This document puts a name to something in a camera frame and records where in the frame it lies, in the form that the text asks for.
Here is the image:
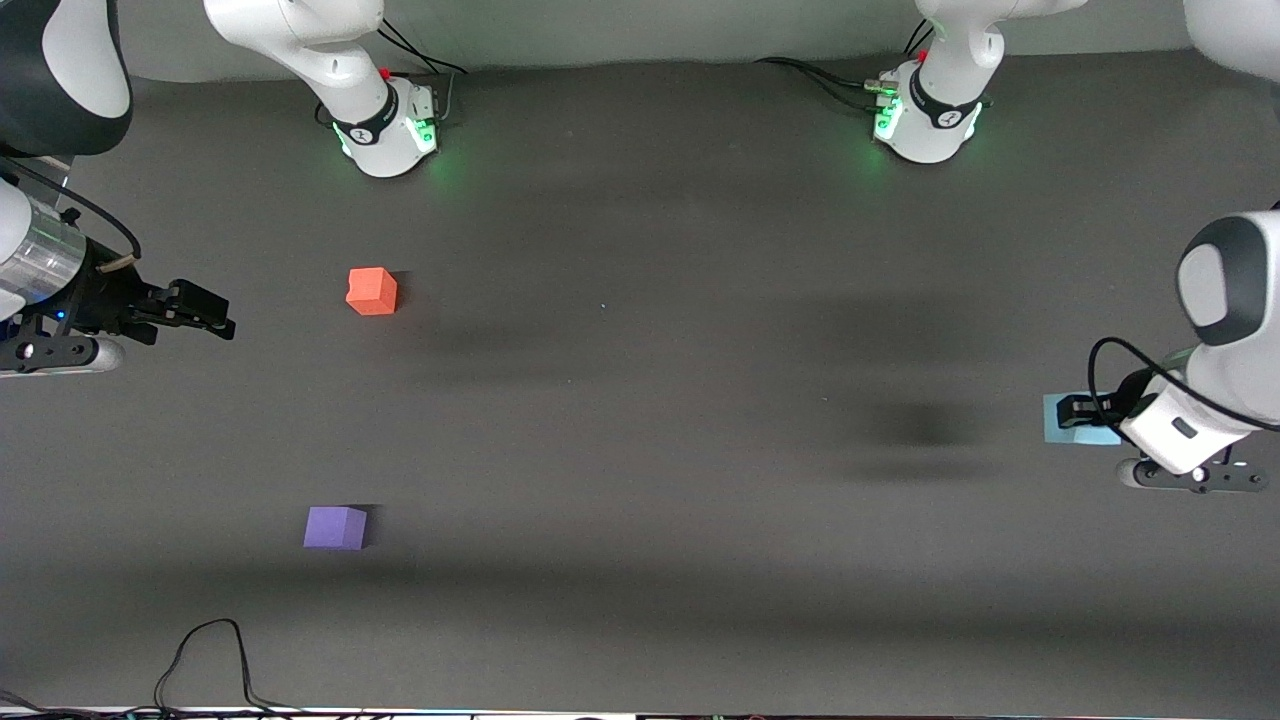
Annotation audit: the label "thin black loose cable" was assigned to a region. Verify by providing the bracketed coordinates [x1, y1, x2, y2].
[0, 618, 306, 720]

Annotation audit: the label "orange foam block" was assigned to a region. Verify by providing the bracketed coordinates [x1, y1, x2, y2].
[346, 267, 399, 317]

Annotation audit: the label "black left arm base cables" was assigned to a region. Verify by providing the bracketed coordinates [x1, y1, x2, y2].
[754, 18, 937, 113]

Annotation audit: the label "purple foam block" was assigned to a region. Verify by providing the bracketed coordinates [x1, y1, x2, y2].
[303, 506, 369, 551]

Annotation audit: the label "light blue foam block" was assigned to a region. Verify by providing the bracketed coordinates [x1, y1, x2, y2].
[1043, 391, 1124, 446]

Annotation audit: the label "dark grey table mat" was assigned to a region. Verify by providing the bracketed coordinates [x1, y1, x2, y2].
[0, 40, 1280, 716]

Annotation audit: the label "black right arm base cables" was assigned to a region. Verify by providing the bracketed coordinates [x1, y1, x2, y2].
[376, 17, 469, 127]

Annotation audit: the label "black arm base cables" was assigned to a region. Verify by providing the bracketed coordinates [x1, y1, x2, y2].
[376, 17, 469, 127]
[754, 18, 937, 113]

